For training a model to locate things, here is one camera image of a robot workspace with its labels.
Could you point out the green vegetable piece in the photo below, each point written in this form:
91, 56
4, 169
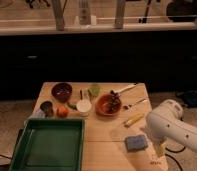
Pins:
72, 106

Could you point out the dark grapes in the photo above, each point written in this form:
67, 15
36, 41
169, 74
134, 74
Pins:
114, 103

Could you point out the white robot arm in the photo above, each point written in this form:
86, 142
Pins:
164, 121

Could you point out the orange fruit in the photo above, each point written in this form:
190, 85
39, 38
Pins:
62, 112

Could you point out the dark red bowl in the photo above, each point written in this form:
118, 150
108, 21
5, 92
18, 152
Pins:
62, 92

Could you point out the white cup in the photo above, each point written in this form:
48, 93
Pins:
84, 106

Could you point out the silver fork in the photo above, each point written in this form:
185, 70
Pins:
128, 106

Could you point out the blue sponge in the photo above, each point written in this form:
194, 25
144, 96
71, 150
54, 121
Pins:
134, 143

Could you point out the dark stick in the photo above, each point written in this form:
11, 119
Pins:
81, 94

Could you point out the orange clay bowl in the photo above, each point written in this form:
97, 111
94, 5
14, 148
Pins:
101, 106

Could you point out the dark metal cup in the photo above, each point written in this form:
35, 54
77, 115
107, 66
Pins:
47, 108

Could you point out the black object on floor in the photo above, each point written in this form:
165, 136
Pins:
189, 98

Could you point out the green cup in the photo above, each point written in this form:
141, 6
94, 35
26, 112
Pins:
94, 90

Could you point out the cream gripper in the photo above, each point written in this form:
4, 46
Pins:
160, 149

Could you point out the green plastic tray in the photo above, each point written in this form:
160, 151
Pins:
50, 145

